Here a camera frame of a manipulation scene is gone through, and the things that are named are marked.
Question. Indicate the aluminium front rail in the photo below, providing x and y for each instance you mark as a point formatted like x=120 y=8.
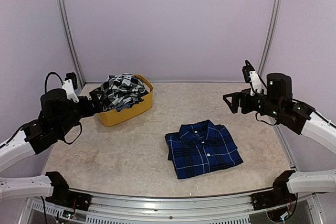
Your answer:
x=108 y=208

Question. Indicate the aluminium frame post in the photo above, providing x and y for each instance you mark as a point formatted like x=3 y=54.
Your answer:
x=269 y=36
x=70 y=42

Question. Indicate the black white checked shirt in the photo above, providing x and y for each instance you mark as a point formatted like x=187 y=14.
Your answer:
x=122 y=91

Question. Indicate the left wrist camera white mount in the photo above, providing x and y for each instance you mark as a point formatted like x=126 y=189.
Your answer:
x=70 y=85

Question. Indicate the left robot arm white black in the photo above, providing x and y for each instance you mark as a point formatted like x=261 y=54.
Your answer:
x=61 y=110

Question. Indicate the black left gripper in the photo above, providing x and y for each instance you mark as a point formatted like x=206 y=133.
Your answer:
x=97 y=105

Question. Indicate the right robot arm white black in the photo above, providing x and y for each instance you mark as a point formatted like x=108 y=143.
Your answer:
x=276 y=101

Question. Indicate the left aluminium frame post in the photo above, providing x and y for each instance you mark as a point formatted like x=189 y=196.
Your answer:
x=70 y=42

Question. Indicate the yellow plastic basket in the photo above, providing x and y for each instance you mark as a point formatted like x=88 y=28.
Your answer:
x=112 y=118

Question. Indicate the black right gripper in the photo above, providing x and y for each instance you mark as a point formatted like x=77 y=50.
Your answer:
x=244 y=94

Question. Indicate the right aluminium frame post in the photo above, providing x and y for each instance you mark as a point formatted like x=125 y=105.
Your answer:
x=269 y=36

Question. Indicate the blue plaid shirt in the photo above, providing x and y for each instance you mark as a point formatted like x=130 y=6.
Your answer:
x=201 y=148

